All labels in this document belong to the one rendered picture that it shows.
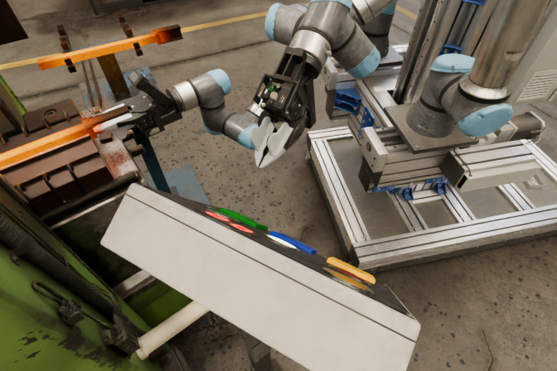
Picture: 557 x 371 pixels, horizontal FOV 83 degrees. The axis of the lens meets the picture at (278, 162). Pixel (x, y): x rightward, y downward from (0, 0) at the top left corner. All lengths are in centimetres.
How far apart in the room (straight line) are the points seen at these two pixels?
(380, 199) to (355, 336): 137
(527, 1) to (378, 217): 108
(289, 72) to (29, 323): 51
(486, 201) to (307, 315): 163
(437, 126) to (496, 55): 31
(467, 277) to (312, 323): 157
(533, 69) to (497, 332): 109
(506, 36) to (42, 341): 96
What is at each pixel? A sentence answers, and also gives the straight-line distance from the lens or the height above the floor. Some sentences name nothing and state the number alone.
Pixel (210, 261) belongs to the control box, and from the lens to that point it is 35.
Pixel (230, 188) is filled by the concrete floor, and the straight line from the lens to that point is 192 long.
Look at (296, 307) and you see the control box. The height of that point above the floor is 118.
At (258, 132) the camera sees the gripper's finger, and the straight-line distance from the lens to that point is 57.
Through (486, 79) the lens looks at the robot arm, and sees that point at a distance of 89.
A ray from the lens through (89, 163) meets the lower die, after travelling 81.
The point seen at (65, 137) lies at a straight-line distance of 86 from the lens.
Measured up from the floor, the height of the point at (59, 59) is 99.
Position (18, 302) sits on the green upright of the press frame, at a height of 111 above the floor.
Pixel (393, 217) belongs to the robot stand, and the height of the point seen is 21.
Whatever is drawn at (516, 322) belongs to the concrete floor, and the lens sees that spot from 187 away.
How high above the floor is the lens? 149
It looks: 47 degrees down
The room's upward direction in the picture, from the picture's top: straight up
